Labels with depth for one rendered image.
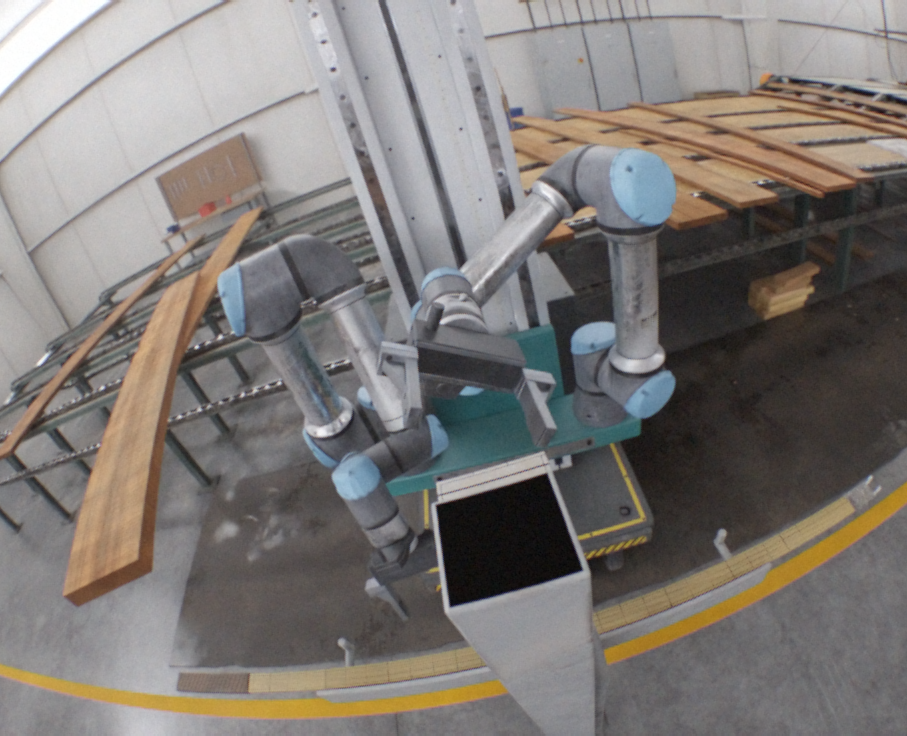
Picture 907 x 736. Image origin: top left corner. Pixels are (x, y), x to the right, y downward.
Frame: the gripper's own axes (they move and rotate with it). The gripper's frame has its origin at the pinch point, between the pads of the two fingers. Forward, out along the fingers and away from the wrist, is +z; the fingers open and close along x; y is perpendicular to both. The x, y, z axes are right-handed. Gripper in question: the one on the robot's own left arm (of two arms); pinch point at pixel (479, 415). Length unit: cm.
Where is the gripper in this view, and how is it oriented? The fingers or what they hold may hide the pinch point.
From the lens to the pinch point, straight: 44.1
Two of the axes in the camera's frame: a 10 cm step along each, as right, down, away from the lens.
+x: 9.5, 1.8, 2.6
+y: 2.9, -8.1, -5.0
